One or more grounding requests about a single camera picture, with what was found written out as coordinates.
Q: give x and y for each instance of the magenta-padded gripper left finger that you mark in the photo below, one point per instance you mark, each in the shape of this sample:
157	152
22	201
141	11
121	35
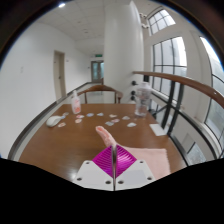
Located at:
100	176

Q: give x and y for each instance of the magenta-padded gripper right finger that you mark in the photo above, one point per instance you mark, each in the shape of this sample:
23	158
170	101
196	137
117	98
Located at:
131	176

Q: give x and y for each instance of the pink towel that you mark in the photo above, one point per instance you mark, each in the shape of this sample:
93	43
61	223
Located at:
150	158

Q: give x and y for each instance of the small paper card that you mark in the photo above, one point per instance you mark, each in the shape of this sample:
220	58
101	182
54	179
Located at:
62	125
78	121
90	114
100	114
80	116
125	117
115	120
131	125
113	115
109	123

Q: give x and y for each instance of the white paper sheet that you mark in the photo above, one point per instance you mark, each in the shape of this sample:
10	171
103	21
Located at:
158	129

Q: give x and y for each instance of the clear plastic jar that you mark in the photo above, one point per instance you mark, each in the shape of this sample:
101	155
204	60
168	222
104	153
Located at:
142	100

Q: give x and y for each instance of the wooden chair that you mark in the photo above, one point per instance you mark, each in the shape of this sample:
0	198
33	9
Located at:
100	88

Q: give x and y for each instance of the glass double door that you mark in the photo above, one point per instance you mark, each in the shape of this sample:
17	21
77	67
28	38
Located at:
97	71

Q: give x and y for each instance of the white side door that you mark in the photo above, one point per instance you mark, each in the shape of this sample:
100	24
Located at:
59	76

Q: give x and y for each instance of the wooden-topped black metal railing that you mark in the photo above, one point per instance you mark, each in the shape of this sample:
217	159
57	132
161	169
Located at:
186	82

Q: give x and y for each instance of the large curved window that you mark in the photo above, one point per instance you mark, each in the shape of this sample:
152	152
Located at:
216	100

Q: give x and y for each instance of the tall grid window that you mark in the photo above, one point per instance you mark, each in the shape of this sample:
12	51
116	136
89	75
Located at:
169	65

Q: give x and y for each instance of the green exit sign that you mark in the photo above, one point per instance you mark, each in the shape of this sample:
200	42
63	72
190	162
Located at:
99	55

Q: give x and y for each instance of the arched grid window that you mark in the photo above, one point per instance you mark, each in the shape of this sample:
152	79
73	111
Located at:
160	20

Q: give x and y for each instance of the round ceiling light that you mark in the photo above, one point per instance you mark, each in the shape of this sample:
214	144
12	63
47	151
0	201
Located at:
62	5

